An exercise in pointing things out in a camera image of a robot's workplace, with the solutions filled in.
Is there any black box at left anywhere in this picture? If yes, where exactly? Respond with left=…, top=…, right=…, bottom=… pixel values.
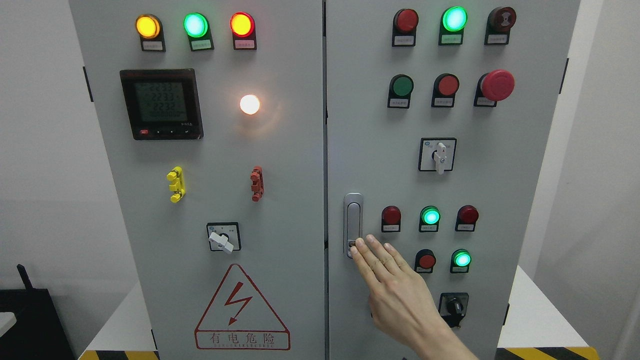
left=0, top=264, right=75, bottom=360

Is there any red push button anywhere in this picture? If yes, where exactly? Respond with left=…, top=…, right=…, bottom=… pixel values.
left=434, top=73, right=460, bottom=97
left=414, top=249, right=437, bottom=274

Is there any dark red indicator lower left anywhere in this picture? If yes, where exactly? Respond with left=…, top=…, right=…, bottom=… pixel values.
left=381, top=205, right=402, bottom=227

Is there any red push button lower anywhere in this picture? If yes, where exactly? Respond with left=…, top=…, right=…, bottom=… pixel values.
left=414, top=249, right=437, bottom=274

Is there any red electric danger warning sticker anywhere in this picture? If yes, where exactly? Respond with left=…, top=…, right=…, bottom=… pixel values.
left=194, top=263, right=291, bottom=351

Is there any green indicator light top left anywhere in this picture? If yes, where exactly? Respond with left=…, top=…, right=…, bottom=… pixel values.
left=183, top=13, right=209, bottom=39

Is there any green indicator light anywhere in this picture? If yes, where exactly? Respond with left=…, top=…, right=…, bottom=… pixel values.
left=183, top=13, right=209, bottom=39
left=442, top=6, right=467, bottom=33

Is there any white left rotary selector switch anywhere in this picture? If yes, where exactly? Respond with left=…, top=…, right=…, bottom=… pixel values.
left=206, top=222, right=242, bottom=255

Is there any dark red indicator lower right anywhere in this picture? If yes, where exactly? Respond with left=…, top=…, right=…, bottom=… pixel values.
left=457, top=205, right=479, bottom=225

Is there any left grey cabinet door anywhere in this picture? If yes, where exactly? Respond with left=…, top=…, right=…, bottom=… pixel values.
left=70, top=0, right=327, bottom=360

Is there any bare human right hand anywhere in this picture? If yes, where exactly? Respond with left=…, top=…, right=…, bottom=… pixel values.
left=350, top=234, right=456, bottom=351

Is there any silver cabinet door handle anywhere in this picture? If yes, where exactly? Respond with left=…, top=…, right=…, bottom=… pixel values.
left=343, top=193, right=364, bottom=259

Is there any red-orange indicator light top left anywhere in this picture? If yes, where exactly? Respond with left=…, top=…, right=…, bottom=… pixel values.
left=230, top=12, right=255, bottom=38

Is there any white right rotary selector switch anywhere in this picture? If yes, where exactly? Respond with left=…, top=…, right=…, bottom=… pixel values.
left=418, top=137, right=457, bottom=175

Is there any white rotary selector switch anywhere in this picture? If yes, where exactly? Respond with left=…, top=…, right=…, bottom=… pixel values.
left=206, top=222, right=242, bottom=255
left=418, top=137, right=457, bottom=175

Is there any grey cabinet door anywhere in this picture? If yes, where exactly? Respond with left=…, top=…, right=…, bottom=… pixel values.
left=326, top=0, right=580, bottom=360
left=70, top=0, right=327, bottom=360

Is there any black key selector switch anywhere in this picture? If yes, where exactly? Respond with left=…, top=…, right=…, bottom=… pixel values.
left=438, top=292, right=470, bottom=328

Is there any white glowing indicator lamp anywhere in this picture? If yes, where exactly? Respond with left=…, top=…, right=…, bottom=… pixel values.
left=238, top=94, right=261, bottom=116

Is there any red emergency stop mushroom button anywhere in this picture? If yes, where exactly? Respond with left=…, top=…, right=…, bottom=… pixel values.
left=480, top=69, right=515, bottom=101

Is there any green lit push button lower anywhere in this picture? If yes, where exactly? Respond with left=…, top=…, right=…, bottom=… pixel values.
left=449, top=248, right=473, bottom=274

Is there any green indicator light top right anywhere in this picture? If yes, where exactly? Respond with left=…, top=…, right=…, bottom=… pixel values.
left=442, top=6, right=467, bottom=33

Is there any red indicator light top right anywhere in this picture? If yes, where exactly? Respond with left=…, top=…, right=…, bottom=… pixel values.
left=393, top=8, right=419, bottom=34

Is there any dark red buzzer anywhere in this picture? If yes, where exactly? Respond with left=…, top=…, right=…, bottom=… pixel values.
left=487, top=6, right=517, bottom=34

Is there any yellow indicator light top left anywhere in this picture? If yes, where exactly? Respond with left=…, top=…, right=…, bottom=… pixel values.
left=135, top=14, right=162, bottom=40

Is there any dark red indicator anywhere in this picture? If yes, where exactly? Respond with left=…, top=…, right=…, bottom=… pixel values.
left=381, top=205, right=402, bottom=227
left=457, top=205, right=479, bottom=225

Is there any right grey cabinet door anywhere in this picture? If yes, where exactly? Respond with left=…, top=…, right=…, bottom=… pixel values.
left=326, top=0, right=580, bottom=360

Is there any black digital power meter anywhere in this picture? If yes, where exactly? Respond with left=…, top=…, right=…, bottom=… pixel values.
left=119, top=68, right=204, bottom=141

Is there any red terminal connector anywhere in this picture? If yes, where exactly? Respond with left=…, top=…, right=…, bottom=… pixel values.
left=250, top=165, right=265, bottom=202

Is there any yellow terminal connector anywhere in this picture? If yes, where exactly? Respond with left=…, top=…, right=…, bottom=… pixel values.
left=166, top=166, right=186, bottom=203

